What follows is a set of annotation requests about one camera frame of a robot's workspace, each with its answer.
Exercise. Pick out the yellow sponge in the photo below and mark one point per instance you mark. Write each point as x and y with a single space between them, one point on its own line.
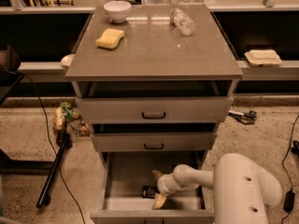
109 39

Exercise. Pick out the wire basket with snacks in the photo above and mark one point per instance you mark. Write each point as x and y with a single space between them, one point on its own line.
67 115

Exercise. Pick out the middle grey drawer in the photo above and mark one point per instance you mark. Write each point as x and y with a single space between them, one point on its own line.
123 142

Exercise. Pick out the clear plastic bottle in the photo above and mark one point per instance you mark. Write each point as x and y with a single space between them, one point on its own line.
182 21

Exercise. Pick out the dark rxbar chocolate bar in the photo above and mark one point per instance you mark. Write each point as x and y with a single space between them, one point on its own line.
149 192

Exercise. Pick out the grey drawer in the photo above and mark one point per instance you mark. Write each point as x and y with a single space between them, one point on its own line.
154 110
123 142
127 173

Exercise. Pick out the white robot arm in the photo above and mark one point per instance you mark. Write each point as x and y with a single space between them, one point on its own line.
242 189

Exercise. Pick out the black power adapter with cable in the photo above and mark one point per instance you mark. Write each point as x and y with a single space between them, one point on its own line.
290 195

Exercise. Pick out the white foam takeout container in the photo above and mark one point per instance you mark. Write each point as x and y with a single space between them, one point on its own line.
263 57

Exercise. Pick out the grey drawer cabinet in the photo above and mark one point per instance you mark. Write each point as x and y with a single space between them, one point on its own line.
154 60

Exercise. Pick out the bottom grey drawer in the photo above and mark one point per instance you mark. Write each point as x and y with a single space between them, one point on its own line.
127 173

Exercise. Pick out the white ceramic bowl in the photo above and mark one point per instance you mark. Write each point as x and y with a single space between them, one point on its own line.
117 11

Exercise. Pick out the white round plate edge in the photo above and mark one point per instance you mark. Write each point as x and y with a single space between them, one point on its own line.
67 60

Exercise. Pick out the top grey drawer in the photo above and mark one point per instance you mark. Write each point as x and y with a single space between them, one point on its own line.
154 110

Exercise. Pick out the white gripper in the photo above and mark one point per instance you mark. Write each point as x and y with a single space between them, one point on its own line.
163 184

